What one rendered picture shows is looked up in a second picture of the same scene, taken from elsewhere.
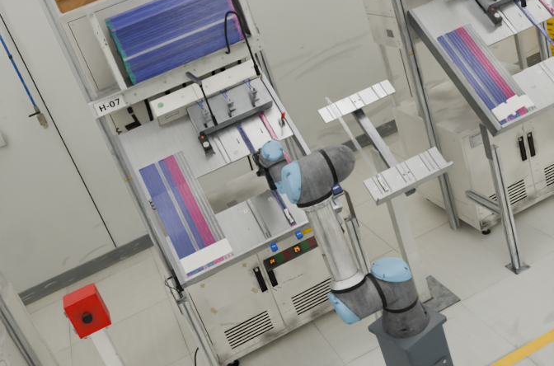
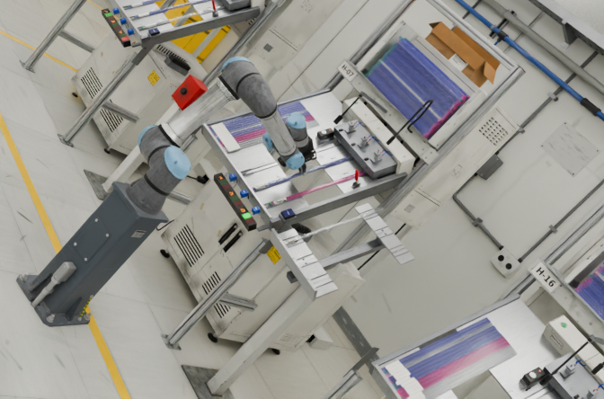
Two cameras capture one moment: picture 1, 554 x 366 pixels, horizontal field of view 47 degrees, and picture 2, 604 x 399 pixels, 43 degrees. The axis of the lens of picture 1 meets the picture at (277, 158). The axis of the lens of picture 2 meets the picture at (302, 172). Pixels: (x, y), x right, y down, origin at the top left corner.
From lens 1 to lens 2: 253 cm
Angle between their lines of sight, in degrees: 48
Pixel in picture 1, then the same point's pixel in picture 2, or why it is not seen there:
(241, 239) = (240, 158)
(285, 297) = (216, 265)
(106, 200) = (343, 229)
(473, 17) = (528, 360)
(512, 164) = not seen: outside the picture
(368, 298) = (153, 142)
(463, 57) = (465, 340)
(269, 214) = (262, 175)
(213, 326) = (190, 212)
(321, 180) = (235, 75)
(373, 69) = not seen: outside the picture
